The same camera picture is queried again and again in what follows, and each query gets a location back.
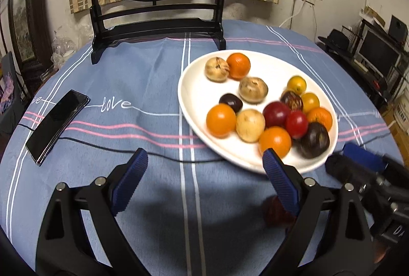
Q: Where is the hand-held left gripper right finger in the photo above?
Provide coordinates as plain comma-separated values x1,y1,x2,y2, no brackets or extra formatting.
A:
262,148,374,276

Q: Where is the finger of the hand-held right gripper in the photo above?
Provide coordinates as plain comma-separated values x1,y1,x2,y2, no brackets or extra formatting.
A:
343,142,409,177
325,153,384,197

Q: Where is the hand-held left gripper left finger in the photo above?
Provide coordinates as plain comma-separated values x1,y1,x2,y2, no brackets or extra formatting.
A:
36,148,149,276

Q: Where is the small red plum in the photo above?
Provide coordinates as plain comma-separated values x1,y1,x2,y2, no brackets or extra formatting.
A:
263,196,296,227

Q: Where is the orange mandarin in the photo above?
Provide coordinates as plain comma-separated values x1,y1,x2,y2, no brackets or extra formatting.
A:
258,126,292,158
227,53,251,79
307,107,333,133
206,104,237,138

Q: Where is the dark purple mangosteen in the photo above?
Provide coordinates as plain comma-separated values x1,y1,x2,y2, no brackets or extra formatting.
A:
280,90,304,112
299,122,331,159

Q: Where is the red cherry tomato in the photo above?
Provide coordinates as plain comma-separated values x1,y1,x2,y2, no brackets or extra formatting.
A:
285,111,309,139

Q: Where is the large beige round fruit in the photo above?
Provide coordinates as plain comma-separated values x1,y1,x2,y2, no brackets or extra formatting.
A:
236,109,266,143

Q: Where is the dark red apple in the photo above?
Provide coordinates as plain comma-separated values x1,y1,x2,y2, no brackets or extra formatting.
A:
263,101,292,129

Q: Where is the yellow-orange kumquat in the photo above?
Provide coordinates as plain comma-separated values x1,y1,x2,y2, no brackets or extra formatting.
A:
301,92,321,114

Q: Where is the small dark plum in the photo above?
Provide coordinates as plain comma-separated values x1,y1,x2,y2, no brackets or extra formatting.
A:
219,93,243,113

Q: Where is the tan round fruit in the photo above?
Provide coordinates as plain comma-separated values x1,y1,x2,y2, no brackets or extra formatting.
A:
238,77,269,103

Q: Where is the green-yellow citrus fruit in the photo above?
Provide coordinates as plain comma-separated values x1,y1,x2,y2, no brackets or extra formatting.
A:
287,76,307,95

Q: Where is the white oval plate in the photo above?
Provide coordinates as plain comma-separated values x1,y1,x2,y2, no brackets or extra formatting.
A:
178,50,339,175

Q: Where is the cracked brown-white fruit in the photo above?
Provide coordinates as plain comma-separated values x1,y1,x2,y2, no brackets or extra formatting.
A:
204,57,231,83

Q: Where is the black computer desk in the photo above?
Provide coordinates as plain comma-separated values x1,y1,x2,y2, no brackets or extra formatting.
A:
323,43,409,107

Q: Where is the black smartphone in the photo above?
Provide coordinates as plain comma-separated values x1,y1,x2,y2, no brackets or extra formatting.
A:
26,90,91,166

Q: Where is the blue plaid tablecloth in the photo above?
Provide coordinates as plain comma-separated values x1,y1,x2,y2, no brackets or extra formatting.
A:
0,19,405,276

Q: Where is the computer monitor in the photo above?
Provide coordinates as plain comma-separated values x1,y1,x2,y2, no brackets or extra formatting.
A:
356,29,401,75

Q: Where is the black hat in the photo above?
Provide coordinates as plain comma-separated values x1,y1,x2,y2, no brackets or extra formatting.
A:
318,29,352,51

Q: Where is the black speaker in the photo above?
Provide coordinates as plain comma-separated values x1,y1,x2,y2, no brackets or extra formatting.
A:
388,15,408,42

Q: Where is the small cardboard box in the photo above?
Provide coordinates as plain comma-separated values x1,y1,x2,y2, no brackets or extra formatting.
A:
364,6,385,24

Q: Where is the clear plastic bag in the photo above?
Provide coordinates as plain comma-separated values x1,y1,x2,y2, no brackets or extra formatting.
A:
51,24,93,63

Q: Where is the purple cloth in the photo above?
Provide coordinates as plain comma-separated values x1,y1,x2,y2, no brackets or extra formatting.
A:
0,72,15,111

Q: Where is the thin black cable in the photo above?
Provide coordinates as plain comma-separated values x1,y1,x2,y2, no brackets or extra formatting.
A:
17,124,224,162

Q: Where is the white power cable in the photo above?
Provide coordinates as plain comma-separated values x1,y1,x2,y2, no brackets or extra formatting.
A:
279,0,304,29

